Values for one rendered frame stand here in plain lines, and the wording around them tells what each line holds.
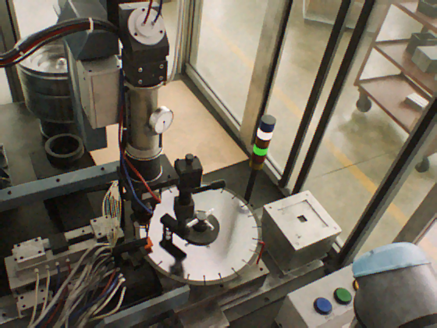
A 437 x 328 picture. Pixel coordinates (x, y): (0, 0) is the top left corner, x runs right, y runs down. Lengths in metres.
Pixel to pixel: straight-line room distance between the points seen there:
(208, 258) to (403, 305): 0.58
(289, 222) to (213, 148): 0.54
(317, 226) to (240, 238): 0.28
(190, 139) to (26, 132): 0.65
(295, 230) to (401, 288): 0.66
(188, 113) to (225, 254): 0.88
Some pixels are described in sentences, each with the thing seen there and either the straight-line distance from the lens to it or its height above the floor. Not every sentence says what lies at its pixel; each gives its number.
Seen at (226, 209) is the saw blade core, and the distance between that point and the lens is 1.21.
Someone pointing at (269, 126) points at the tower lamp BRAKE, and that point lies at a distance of 1.20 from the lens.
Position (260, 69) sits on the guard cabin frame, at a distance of 1.52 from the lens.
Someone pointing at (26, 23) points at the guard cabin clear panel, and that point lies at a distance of 1.84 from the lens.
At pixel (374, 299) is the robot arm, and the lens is 0.69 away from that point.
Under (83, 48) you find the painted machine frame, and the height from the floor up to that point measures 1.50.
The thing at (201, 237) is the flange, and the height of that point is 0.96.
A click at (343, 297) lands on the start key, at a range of 1.20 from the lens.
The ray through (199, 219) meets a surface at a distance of 1.11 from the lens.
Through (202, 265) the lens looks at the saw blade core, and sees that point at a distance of 1.10.
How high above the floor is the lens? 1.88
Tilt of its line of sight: 45 degrees down
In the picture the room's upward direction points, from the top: 10 degrees clockwise
